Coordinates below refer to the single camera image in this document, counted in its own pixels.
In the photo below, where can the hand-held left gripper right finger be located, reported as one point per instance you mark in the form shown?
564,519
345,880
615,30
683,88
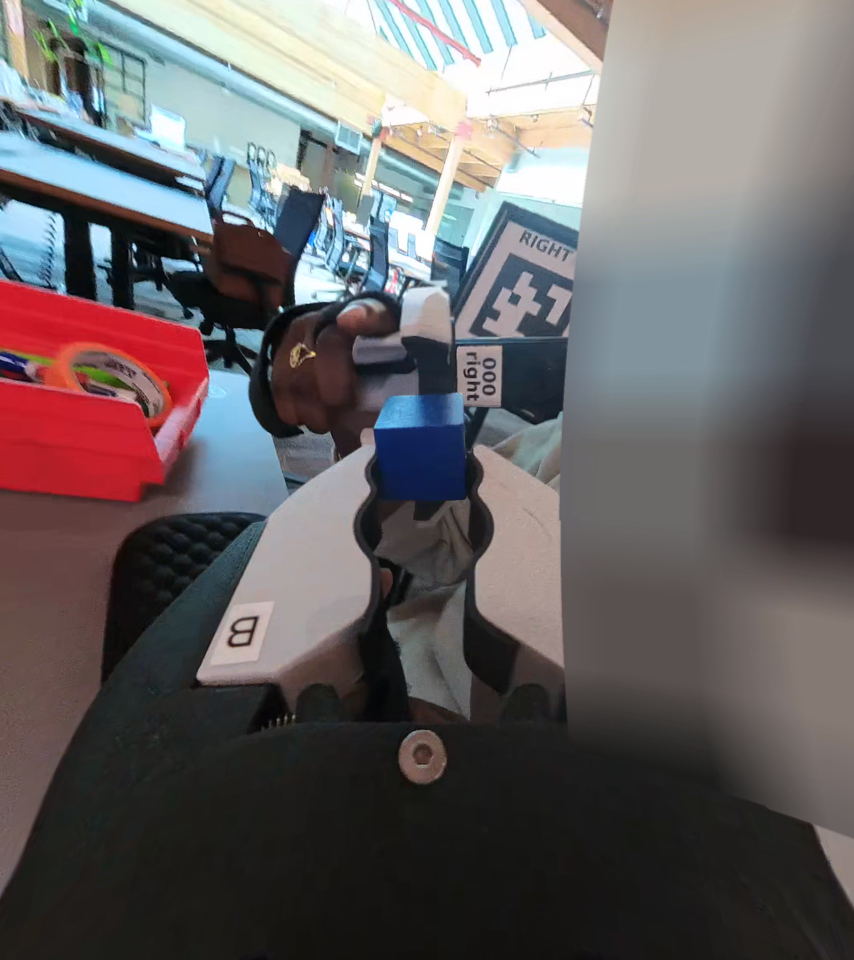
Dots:
528,570

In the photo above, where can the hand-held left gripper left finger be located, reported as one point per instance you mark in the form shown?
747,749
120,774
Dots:
299,570

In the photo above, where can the blue cube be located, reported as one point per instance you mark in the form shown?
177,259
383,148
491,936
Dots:
419,450

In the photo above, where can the person's right hand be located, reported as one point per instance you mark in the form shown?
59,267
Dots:
322,375

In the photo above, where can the black office chair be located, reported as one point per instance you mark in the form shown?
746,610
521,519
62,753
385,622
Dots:
299,221
448,266

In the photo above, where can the red plastic bin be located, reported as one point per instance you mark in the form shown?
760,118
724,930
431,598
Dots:
44,442

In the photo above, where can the brown office chair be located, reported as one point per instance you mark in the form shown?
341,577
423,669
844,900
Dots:
247,262

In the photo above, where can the orange tape roll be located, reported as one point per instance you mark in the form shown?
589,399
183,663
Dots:
71,356

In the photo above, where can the blue marker pen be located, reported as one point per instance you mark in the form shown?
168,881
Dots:
16,365

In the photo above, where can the long wooden-edged table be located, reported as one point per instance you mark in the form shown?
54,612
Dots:
67,180

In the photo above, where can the green potted plant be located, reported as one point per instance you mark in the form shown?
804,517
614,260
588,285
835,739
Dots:
71,45

